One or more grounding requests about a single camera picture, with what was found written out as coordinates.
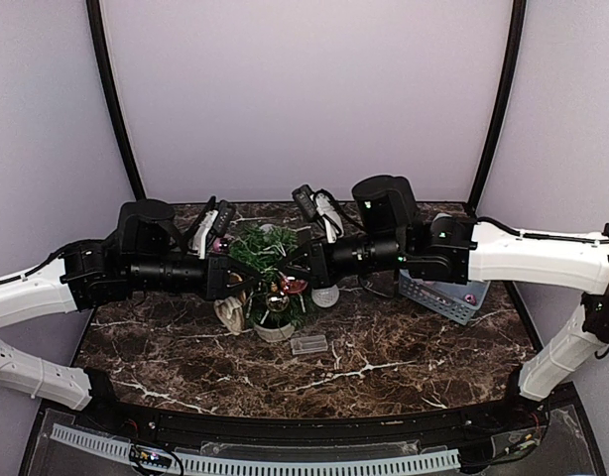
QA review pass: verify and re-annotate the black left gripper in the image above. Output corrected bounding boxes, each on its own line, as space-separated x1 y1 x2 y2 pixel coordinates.
126 251 262 302

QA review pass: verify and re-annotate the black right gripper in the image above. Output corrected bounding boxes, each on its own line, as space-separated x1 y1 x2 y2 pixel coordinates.
276 232 408 290

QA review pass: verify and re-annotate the clear string light garland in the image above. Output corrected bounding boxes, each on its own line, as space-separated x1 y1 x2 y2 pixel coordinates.
217 223 343 356

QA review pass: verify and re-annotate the gold disco ball ornament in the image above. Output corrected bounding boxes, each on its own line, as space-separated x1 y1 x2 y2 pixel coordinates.
265 283 290 313

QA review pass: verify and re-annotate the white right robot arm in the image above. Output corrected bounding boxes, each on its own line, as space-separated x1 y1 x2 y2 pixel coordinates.
279 175 609 430

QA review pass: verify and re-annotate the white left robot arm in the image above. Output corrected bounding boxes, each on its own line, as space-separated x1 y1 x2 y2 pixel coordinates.
0 197 260 432

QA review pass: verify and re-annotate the small green christmas tree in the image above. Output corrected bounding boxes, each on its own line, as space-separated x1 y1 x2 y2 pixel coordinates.
230 223 315 329

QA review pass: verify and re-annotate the white tree pot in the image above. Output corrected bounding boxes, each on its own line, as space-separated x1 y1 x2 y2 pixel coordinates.
254 320 296 343

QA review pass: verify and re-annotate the blue plastic basket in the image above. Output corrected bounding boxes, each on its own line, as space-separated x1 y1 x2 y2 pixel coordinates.
398 270 490 325

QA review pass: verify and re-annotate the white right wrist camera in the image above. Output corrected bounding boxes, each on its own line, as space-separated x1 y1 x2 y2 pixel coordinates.
292 184 344 244

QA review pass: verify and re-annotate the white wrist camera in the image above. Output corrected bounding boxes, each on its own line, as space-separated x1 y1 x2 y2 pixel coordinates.
292 184 344 244
185 196 236 259

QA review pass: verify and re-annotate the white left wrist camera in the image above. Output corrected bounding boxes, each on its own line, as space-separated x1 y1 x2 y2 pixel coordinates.
185 196 236 259

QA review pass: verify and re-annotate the white cable duct strip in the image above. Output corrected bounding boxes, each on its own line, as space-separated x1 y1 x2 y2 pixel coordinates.
50 423 461 476

